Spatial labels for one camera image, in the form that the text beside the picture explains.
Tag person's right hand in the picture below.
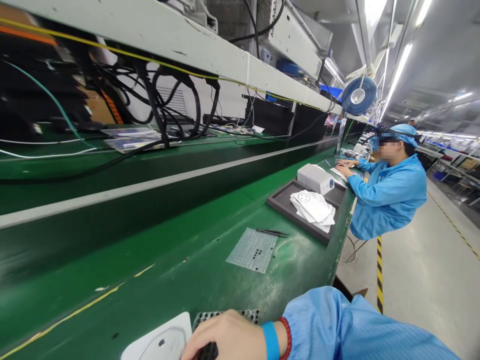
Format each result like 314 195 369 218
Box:
181 308 269 360

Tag black hand tool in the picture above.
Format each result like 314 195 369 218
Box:
196 341 220 360

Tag white round-holed cover plate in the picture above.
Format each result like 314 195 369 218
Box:
119 311 194 360

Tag sheet of black rubber dots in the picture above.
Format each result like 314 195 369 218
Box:
191 308 261 332

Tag clear sheet with few dots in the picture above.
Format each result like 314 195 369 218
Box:
225 226 279 275

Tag black tweezers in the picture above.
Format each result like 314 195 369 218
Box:
256 227 290 238

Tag dark green conveyor belt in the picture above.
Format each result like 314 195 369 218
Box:
0 133 352 288

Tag black foam tray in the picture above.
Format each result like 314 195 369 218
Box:
265 179 349 247

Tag pile of white cover plates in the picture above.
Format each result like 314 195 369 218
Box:
289 188 337 234

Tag clear plastic tray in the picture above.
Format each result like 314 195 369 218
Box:
103 135 182 154
100 127 160 138

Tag black equipment boxes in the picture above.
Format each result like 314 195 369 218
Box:
242 95 330 138

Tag blue tape reel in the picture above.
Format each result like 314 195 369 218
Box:
341 76 378 117

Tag white overhead shelf with equipment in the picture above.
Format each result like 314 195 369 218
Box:
0 0 372 124

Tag row of workbenches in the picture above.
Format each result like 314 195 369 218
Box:
415 129 480 198

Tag ceiling light strip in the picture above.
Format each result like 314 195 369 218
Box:
377 0 434 125

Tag white cable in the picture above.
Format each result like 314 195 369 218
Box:
0 147 99 159

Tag bundle of black cables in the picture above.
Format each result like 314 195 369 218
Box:
88 56 223 151

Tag teal cable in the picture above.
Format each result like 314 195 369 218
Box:
0 59 99 150

